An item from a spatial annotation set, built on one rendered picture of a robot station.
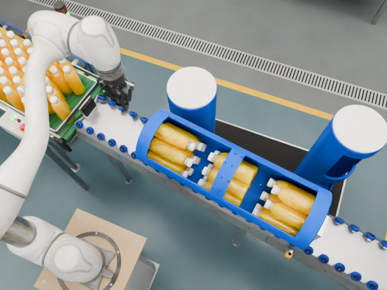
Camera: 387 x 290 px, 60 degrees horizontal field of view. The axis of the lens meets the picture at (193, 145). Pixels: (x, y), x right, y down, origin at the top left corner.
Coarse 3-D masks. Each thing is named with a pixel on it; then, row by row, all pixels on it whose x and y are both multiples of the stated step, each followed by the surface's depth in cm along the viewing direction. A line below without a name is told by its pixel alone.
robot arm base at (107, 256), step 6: (84, 240) 153; (96, 246) 152; (102, 252) 150; (108, 252) 151; (108, 258) 149; (108, 264) 149; (102, 270) 145; (108, 270) 146; (96, 276) 143; (102, 276) 146; (108, 276) 145; (90, 282) 145; (96, 282) 145; (90, 288) 145; (96, 288) 145
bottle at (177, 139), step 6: (162, 126) 157; (168, 126) 158; (156, 132) 156; (162, 132) 155; (168, 132) 155; (174, 132) 155; (180, 132) 156; (162, 138) 156; (168, 138) 155; (174, 138) 154; (180, 138) 153; (186, 138) 154; (174, 144) 155; (180, 144) 154; (186, 144) 154
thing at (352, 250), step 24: (96, 96) 193; (96, 120) 191; (120, 120) 190; (96, 144) 191; (120, 144) 184; (144, 168) 181; (264, 240) 168; (336, 240) 159; (360, 240) 159; (312, 264) 160; (360, 264) 154; (384, 264) 154; (360, 288) 154; (384, 288) 150
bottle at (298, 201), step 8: (280, 192) 143; (288, 192) 141; (296, 192) 142; (280, 200) 143; (288, 200) 141; (296, 200) 140; (304, 200) 140; (312, 200) 140; (296, 208) 141; (304, 208) 139
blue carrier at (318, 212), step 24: (168, 120) 175; (144, 144) 153; (216, 144) 169; (192, 168) 173; (264, 168) 162; (216, 192) 146; (312, 192) 156; (312, 216) 134; (288, 240) 143; (312, 240) 135
